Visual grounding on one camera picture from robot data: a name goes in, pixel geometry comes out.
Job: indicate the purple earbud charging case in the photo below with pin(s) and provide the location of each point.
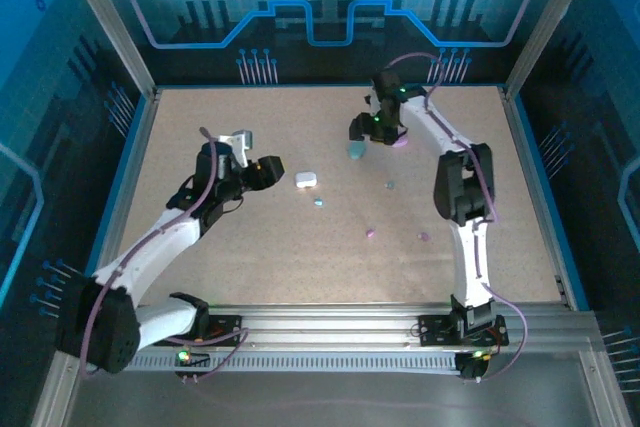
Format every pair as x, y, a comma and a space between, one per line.
401, 143

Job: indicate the blue earbud charging case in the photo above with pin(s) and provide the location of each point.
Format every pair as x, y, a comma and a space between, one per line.
356, 151

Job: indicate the blue earbud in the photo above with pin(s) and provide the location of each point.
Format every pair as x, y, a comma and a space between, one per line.
318, 202
389, 185

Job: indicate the white earbud charging case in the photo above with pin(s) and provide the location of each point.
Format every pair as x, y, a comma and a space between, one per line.
305, 179

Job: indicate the purple earbud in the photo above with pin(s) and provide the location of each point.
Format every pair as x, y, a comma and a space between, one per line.
424, 236
370, 233

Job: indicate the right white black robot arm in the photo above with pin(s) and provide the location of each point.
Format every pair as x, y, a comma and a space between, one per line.
467, 257

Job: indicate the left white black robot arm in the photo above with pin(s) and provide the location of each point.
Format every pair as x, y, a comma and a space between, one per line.
150, 247

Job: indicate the blue table edge strip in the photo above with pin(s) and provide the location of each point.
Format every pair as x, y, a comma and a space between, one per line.
116, 182
549, 197

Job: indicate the black base connector block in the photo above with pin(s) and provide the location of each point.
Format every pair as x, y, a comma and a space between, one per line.
472, 367
192, 367

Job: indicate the grey metal floor plate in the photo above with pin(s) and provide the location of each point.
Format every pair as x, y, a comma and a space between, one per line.
325, 402

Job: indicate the aluminium table side rail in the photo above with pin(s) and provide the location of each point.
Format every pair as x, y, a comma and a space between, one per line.
131, 182
537, 197

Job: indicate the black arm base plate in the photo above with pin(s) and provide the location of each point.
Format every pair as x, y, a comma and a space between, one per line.
435, 331
227, 329

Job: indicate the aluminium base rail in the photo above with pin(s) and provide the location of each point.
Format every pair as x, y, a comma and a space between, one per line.
325, 322

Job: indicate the aluminium frame post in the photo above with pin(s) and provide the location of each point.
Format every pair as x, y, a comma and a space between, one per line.
111, 22
547, 22

